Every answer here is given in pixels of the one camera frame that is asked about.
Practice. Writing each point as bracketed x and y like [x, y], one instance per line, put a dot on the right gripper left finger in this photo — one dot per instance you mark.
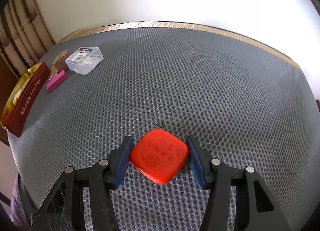
[63, 208]

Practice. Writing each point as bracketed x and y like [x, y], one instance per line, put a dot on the beige patterned curtain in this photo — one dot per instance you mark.
[25, 38]

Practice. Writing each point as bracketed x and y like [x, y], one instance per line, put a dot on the small tan cardboard box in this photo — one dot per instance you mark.
[53, 71]

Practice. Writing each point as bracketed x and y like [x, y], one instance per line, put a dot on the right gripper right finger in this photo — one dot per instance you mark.
[256, 207]

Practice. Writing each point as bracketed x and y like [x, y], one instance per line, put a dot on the red gold toffee tin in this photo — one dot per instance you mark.
[22, 98]

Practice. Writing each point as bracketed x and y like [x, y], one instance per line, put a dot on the red square tape measure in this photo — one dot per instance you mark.
[159, 155]

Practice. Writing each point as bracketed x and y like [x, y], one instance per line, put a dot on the grey mesh table mat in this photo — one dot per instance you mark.
[245, 105]

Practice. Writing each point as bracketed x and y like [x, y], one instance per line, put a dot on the pink rectangular block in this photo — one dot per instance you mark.
[56, 80]

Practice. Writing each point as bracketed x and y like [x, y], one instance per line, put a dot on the clear plastic box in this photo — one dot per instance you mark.
[84, 60]

